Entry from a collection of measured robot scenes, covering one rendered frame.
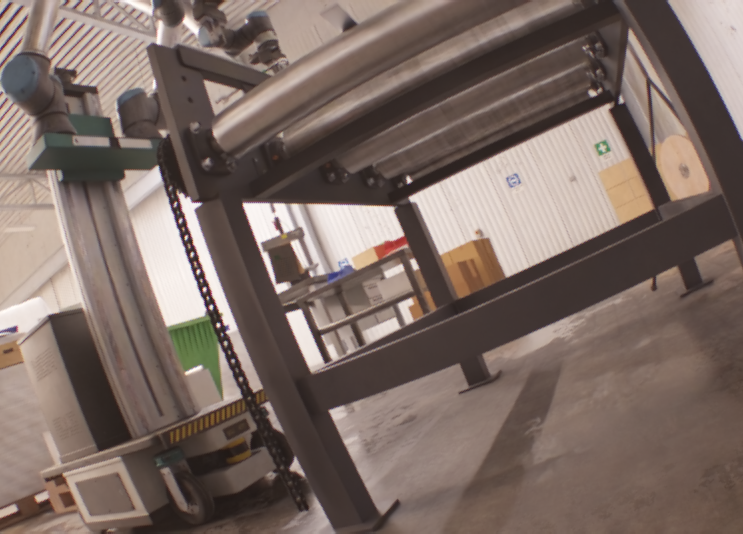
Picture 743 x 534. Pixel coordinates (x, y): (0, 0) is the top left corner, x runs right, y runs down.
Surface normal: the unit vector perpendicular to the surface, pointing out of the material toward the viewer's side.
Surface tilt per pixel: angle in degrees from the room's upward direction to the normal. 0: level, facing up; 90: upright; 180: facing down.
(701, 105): 90
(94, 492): 90
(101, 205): 90
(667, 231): 90
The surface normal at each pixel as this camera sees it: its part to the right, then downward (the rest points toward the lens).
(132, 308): 0.82, -0.39
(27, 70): 0.12, -0.04
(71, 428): -0.40, 0.11
